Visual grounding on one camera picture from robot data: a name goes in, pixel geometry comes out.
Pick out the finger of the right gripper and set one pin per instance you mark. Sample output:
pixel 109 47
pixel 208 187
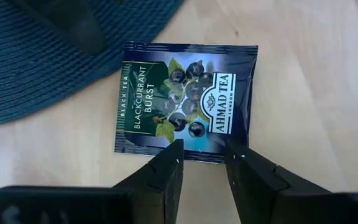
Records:
pixel 73 25

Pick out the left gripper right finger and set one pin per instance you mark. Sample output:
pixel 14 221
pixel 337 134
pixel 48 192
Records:
pixel 275 199

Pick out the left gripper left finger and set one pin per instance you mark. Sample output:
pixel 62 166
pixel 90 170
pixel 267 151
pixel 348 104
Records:
pixel 89 205

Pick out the blackcurrant tea packet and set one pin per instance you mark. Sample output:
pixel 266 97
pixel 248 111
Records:
pixel 154 93

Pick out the round dark woven placemat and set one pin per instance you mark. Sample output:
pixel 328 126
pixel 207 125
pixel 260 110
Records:
pixel 26 77

